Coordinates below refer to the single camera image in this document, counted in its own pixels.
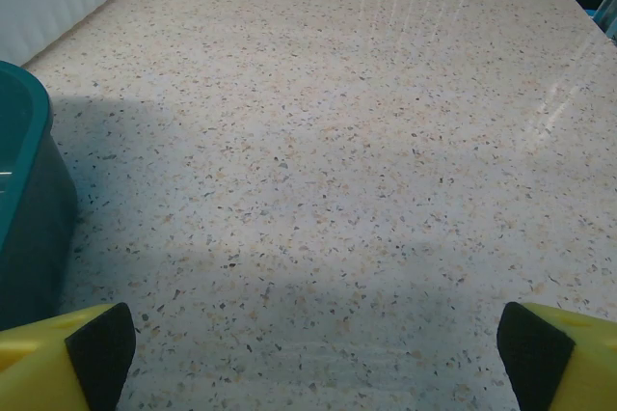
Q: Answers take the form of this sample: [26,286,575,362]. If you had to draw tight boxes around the aluminium frame post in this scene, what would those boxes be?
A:
[593,0,617,43]

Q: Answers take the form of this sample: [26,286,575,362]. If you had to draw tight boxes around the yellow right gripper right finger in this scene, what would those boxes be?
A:
[496,301,617,411]

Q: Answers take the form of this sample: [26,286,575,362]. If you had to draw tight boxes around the dark teal plastic container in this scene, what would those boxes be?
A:
[0,60,80,333]

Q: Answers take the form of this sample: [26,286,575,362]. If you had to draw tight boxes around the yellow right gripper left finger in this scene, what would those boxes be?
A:
[0,302,137,411]

